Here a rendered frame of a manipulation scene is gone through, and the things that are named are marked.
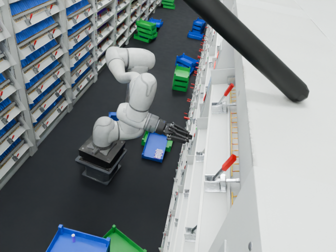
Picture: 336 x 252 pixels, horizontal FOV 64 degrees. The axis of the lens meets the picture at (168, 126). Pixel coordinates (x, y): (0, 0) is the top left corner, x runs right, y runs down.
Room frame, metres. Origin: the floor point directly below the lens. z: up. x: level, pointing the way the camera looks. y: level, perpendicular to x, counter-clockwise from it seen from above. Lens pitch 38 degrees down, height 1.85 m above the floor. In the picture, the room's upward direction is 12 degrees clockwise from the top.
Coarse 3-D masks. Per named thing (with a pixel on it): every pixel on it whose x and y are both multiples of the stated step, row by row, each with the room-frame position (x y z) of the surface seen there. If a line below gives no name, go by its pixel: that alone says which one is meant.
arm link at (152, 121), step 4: (148, 116) 1.05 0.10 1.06; (152, 116) 1.05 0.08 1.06; (156, 116) 1.07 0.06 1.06; (148, 120) 1.03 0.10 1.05; (152, 120) 1.03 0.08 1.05; (156, 120) 1.04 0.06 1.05; (148, 124) 1.02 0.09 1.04; (152, 124) 1.02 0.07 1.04; (156, 124) 1.03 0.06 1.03; (144, 128) 1.02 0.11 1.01; (148, 128) 1.01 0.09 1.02; (152, 128) 1.02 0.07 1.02; (152, 132) 1.02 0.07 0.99
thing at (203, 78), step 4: (200, 76) 1.47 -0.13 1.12; (204, 76) 1.47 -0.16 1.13; (204, 80) 1.47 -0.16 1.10; (204, 84) 1.46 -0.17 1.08; (200, 88) 1.41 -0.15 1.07; (200, 92) 1.32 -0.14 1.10; (200, 96) 1.30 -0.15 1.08; (200, 100) 1.27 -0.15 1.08; (196, 112) 1.15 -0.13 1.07; (196, 116) 1.11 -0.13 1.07; (196, 120) 1.05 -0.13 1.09; (196, 124) 1.04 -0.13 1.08; (192, 136) 0.95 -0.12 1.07; (192, 140) 0.87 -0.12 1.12
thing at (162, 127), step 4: (160, 120) 1.05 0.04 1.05; (164, 120) 1.07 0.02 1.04; (160, 124) 1.03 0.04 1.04; (164, 124) 1.04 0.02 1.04; (168, 124) 1.08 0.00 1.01; (156, 128) 1.02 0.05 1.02; (160, 128) 1.02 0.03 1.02; (164, 128) 1.04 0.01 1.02; (172, 128) 1.06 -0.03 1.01; (156, 132) 1.02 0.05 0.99; (160, 132) 1.02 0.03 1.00; (164, 132) 1.02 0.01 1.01; (168, 132) 1.02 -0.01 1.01; (172, 132) 1.03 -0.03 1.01
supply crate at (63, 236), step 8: (56, 232) 0.73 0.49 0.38; (64, 232) 0.77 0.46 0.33; (72, 232) 0.77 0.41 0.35; (80, 232) 0.76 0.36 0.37; (56, 240) 0.71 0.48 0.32; (64, 240) 0.72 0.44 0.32; (80, 240) 0.74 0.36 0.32; (88, 240) 0.75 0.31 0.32; (96, 240) 0.76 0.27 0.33; (104, 240) 0.75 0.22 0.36; (48, 248) 0.64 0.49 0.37; (56, 248) 0.67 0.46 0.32; (64, 248) 0.68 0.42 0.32; (72, 248) 0.69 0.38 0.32; (80, 248) 0.70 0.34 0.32; (88, 248) 0.71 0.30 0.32; (96, 248) 0.72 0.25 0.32; (104, 248) 0.73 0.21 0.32
